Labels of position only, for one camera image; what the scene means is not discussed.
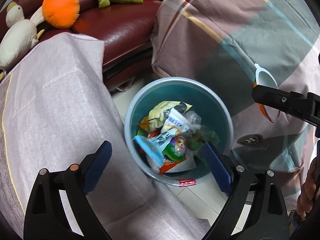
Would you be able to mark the white goose plush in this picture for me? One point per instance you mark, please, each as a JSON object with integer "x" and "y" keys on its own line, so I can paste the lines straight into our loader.
{"x": 17, "y": 40}

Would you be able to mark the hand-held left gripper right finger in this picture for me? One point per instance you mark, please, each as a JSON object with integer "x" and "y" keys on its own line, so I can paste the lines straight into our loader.
{"x": 217, "y": 170}

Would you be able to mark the pink grey table cloth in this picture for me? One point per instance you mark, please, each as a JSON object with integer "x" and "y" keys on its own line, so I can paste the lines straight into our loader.
{"x": 62, "y": 92}

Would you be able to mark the person's right hand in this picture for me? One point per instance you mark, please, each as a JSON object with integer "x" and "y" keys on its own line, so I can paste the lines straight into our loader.
{"x": 310, "y": 187}

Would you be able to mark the teal plastic bin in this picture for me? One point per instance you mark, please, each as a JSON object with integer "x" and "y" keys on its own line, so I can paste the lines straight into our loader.
{"x": 180, "y": 90}

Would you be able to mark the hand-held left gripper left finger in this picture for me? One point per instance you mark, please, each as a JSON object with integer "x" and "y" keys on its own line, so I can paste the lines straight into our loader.
{"x": 97, "y": 167}

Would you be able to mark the white blue snack packet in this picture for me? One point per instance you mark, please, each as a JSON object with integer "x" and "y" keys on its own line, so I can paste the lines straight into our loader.
{"x": 175, "y": 121}

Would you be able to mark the white orange plastic bowl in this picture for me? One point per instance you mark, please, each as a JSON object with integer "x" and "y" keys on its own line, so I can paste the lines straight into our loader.
{"x": 265, "y": 78}

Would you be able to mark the orange snack packet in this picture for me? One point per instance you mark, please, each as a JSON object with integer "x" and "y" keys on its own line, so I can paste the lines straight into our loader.
{"x": 143, "y": 125}

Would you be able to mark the green snack packet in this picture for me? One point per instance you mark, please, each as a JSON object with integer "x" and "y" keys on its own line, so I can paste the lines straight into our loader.
{"x": 200, "y": 138}

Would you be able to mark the clear plastic bag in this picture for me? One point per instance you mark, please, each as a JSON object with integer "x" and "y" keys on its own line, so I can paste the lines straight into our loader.
{"x": 193, "y": 118}

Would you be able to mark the plaid blanket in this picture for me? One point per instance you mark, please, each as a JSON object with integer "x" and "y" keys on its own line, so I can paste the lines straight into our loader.
{"x": 225, "y": 30}

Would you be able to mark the light blue snack packet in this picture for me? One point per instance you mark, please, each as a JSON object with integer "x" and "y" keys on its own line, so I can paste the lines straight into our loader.
{"x": 150, "y": 150}

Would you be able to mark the dog print snack packet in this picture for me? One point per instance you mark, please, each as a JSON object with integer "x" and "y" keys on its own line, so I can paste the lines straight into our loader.
{"x": 177, "y": 147}

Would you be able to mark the dark red leather sofa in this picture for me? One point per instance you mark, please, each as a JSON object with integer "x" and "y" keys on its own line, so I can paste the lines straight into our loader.
{"x": 120, "y": 25}

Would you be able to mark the orange carrot bunny plush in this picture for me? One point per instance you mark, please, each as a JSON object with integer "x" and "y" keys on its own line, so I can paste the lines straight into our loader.
{"x": 61, "y": 5}

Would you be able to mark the cream snack packet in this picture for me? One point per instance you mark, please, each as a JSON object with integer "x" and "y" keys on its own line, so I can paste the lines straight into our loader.
{"x": 160, "y": 110}

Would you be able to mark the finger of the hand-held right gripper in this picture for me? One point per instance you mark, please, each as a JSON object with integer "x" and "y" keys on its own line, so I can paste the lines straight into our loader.
{"x": 282, "y": 101}

